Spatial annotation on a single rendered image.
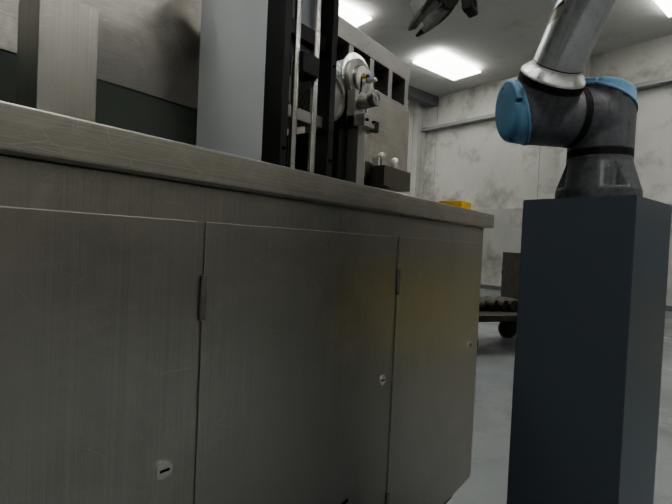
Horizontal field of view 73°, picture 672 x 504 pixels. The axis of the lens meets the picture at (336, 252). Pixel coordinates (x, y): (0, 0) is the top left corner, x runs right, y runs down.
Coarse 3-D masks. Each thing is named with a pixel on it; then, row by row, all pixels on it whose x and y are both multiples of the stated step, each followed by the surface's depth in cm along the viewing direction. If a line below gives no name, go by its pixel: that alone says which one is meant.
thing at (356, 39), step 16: (352, 32) 178; (352, 48) 179; (368, 48) 188; (384, 48) 197; (368, 64) 190; (384, 64) 198; (400, 64) 209; (384, 80) 203; (400, 80) 214; (384, 96) 199; (400, 96) 215
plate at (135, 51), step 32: (0, 0) 87; (96, 0) 101; (128, 0) 107; (160, 0) 113; (192, 0) 120; (0, 32) 87; (128, 32) 107; (160, 32) 114; (192, 32) 121; (128, 64) 108; (160, 64) 114; (192, 64) 121; (160, 96) 114; (192, 96) 122; (384, 128) 200
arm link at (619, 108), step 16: (592, 80) 85; (608, 80) 84; (624, 80) 84; (592, 96) 83; (608, 96) 84; (624, 96) 84; (592, 112) 83; (608, 112) 83; (624, 112) 84; (592, 128) 84; (608, 128) 84; (624, 128) 84; (576, 144) 87; (592, 144) 85; (608, 144) 84; (624, 144) 84
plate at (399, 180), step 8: (376, 168) 134; (384, 168) 133; (392, 168) 136; (376, 176) 134; (384, 176) 133; (392, 176) 136; (400, 176) 140; (408, 176) 144; (368, 184) 136; (376, 184) 134; (384, 184) 133; (392, 184) 136; (400, 184) 140; (408, 184) 144
